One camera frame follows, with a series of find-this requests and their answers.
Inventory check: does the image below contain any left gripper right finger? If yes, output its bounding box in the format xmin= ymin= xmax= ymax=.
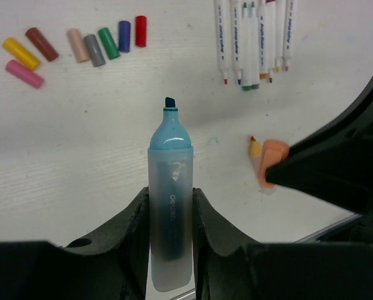
xmin=192 ymin=189 xmax=373 ymax=299

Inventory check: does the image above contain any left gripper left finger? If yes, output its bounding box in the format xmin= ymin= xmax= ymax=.
xmin=0 ymin=188 xmax=149 ymax=299

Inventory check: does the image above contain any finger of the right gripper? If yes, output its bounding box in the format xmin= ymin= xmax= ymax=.
xmin=266 ymin=76 xmax=373 ymax=214

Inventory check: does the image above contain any orange highlighter cap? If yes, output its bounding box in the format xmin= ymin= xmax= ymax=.
xmin=257 ymin=139 xmax=290 ymax=189

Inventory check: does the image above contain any pastel highlighter pen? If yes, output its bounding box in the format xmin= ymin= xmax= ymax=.
xmin=249 ymin=136 xmax=290 ymax=195

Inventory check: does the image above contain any light blue highlighter pen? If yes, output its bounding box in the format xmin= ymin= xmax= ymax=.
xmin=147 ymin=97 xmax=194 ymax=292

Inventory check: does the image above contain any yellow marker pen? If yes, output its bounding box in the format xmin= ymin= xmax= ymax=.
xmin=275 ymin=0 xmax=286 ymax=72

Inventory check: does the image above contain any orange pen cap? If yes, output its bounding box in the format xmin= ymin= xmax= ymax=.
xmin=66 ymin=28 xmax=89 ymax=63

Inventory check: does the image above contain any grey pen cap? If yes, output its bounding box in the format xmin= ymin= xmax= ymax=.
xmin=83 ymin=34 xmax=106 ymax=67

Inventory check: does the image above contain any green pen cap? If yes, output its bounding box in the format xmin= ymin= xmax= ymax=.
xmin=97 ymin=27 xmax=120 ymax=60

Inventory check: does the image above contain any pink pen cap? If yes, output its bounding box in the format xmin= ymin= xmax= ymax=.
xmin=6 ymin=60 xmax=44 ymax=89

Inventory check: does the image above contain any blue pen cap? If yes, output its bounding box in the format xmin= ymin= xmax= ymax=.
xmin=118 ymin=21 xmax=131 ymax=53

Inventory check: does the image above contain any yellow pen cap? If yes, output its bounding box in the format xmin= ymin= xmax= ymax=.
xmin=2 ymin=37 xmax=41 ymax=71

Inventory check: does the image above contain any dark red pen cap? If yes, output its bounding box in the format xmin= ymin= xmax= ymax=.
xmin=25 ymin=27 xmax=59 ymax=62

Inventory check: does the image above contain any pink marker pen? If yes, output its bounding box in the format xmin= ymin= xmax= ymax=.
xmin=283 ymin=0 xmax=297 ymax=71

